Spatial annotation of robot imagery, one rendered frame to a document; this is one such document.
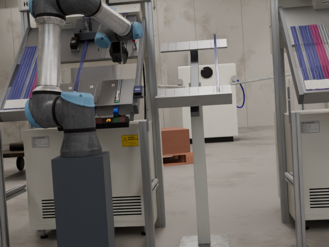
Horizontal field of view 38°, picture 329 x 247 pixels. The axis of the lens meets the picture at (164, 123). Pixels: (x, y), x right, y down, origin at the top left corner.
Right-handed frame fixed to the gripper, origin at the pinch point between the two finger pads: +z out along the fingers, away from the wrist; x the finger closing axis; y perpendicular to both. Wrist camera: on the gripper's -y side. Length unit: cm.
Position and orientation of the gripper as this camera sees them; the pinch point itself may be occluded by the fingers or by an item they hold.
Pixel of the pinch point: (122, 63)
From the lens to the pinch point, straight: 249.8
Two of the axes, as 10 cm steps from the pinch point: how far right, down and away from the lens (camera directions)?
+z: 1.2, 5.4, 8.3
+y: 0.1, -8.4, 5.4
